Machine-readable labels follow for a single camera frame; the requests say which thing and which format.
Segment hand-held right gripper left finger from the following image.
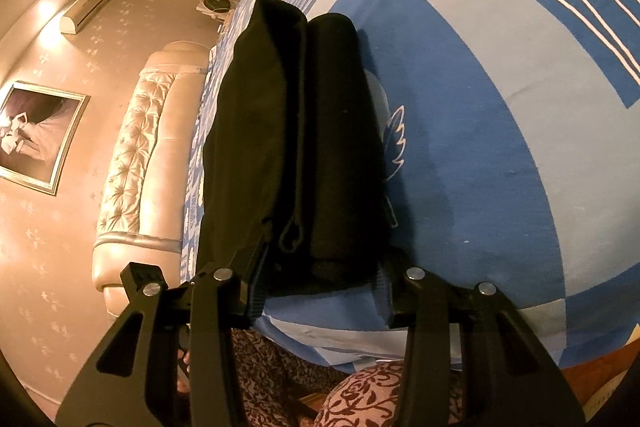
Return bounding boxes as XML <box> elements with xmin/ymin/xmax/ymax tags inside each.
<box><xmin>55</xmin><ymin>232</ymin><xmax>273</xmax><ymax>427</ymax></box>

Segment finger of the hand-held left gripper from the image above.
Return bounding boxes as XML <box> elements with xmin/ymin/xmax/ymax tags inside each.
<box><xmin>121</xmin><ymin>262</ymin><xmax>168</xmax><ymax>303</ymax></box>

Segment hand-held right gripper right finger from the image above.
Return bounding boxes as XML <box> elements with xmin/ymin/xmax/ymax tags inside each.
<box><xmin>375</xmin><ymin>257</ymin><xmax>586</xmax><ymax>427</ymax></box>

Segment black pants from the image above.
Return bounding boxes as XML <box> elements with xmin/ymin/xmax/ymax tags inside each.
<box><xmin>197</xmin><ymin>0</ymin><xmax>396</xmax><ymax>298</ymax></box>

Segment cream tufted headboard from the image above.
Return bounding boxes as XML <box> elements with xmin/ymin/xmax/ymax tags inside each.
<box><xmin>92</xmin><ymin>41</ymin><xmax>213</xmax><ymax>308</ymax></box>

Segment blue patterned bedsheet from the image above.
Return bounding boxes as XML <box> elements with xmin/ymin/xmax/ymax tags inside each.
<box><xmin>180</xmin><ymin>0</ymin><xmax>640</xmax><ymax>375</ymax></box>

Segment small white fan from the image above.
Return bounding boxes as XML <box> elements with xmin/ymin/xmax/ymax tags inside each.
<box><xmin>196</xmin><ymin>0</ymin><xmax>236</xmax><ymax>20</ymax></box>

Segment framed wall picture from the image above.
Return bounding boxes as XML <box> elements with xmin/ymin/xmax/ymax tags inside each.
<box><xmin>0</xmin><ymin>80</ymin><xmax>92</xmax><ymax>196</ymax></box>

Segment white wall air conditioner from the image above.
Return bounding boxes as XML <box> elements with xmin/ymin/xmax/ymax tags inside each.
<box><xmin>60</xmin><ymin>0</ymin><xmax>131</xmax><ymax>35</ymax></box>

